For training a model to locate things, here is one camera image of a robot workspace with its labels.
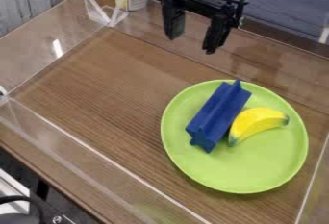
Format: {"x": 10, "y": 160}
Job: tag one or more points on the clear acrylic enclosure wall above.
{"x": 87, "y": 89}

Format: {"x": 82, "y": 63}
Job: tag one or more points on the blue cross-shaped block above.
{"x": 213, "y": 120}

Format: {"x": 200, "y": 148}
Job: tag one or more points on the yellow toy banana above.
{"x": 253, "y": 121}

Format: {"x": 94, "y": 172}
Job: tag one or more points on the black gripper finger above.
{"x": 173, "y": 15}
{"x": 217, "y": 33}

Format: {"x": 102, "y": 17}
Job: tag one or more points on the green round plate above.
{"x": 259, "y": 164}

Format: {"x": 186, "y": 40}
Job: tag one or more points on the clear acrylic corner bracket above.
{"x": 106, "y": 15}

